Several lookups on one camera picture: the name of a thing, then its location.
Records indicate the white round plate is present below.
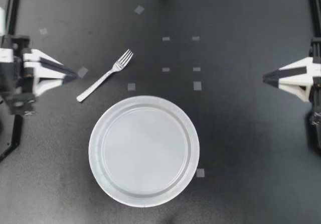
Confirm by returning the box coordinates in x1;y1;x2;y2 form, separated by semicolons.
88;94;201;201

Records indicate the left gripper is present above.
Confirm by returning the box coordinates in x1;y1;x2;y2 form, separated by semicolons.
7;35;78;116

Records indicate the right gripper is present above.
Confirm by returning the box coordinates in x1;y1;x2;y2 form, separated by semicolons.
262;36;321;104

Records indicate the silver metal fork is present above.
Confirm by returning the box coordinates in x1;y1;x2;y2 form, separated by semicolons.
76;49;134;103

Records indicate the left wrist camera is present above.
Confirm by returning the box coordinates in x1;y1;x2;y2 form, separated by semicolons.
0;48;14;64

